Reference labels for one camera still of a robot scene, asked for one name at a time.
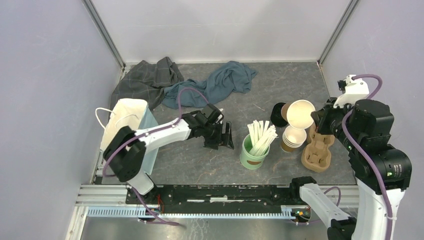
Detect stack of paper cups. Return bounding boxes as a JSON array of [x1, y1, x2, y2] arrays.
[[280, 125, 307, 153]]

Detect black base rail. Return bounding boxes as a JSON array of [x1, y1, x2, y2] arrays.
[[142, 184, 306, 214]]

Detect grey checked cloth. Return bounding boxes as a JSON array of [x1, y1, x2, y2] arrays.
[[109, 56, 185, 110]]

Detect green cup holding straws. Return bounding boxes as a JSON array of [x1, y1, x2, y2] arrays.
[[239, 134, 270, 170]]

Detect brown paper coffee cup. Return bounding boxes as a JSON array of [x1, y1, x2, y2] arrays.
[[280, 99, 316, 130]]

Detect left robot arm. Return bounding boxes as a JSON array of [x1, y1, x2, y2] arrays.
[[103, 103, 235, 204]]

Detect stack of black lids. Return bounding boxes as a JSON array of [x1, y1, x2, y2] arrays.
[[270, 102, 288, 128]]

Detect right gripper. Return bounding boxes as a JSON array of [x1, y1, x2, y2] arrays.
[[311, 95, 363, 150]]

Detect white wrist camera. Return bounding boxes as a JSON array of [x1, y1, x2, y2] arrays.
[[333, 74, 370, 109], [213, 108, 224, 124]]

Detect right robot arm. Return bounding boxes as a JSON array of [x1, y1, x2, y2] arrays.
[[288, 98, 412, 240]]

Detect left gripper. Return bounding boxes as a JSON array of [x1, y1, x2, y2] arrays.
[[202, 121, 234, 151]]

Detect light blue paper bag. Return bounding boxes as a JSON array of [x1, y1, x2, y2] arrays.
[[95, 97, 160, 176]]

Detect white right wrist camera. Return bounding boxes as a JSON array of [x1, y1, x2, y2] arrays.
[[333, 74, 370, 109]]

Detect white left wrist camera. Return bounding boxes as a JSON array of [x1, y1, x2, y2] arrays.
[[213, 108, 224, 124]]

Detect bundle of wrapped straws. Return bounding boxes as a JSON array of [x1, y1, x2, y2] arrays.
[[247, 120, 278, 157]]

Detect brown pulp cup carrier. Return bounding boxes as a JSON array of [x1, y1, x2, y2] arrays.
[[301, 123, 336, 173]]

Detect blue-grey cloth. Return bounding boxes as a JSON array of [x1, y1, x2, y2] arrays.
[[161, 61, 258, 109]]

